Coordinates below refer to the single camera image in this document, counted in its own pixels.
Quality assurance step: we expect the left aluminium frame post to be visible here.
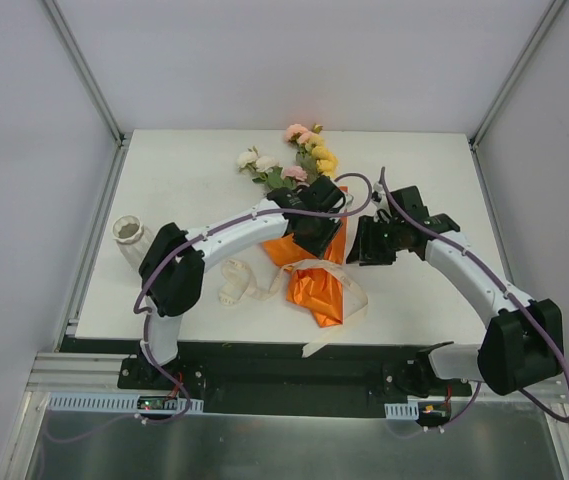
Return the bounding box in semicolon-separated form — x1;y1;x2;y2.
38;0;131;147

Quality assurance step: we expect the left white cable duct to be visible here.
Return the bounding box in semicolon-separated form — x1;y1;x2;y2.
48;393;204;415

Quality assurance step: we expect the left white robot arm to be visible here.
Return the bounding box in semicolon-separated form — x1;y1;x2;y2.
134;176;346;389

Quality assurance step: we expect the aluminium frame post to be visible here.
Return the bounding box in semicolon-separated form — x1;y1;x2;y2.
469;0;569;153
38;0;131;147

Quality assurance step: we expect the orange wrapping paper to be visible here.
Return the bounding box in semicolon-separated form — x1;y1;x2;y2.
262;188;348;328

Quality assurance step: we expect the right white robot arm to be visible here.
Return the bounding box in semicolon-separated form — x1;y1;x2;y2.
346;184;563;397

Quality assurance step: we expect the white cable duct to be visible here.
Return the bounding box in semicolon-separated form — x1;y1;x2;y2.
48;393;204;415
384;401;420;421

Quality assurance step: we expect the white ceramic vase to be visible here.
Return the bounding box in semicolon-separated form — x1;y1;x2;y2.
112;215;155;280

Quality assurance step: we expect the cream printed ribbon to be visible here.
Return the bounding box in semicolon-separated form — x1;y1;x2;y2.
213;256;370;359

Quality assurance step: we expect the artificial flower bouquet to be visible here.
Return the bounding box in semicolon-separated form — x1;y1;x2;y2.
236;123;339;192

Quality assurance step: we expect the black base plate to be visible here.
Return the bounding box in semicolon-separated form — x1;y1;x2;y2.
116;341;476;416

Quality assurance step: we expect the right aluminium frame post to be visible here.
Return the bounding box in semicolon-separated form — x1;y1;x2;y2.
469;0;569;153

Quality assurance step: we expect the right white cable duct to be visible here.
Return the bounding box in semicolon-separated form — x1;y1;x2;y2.
384;401;420;421

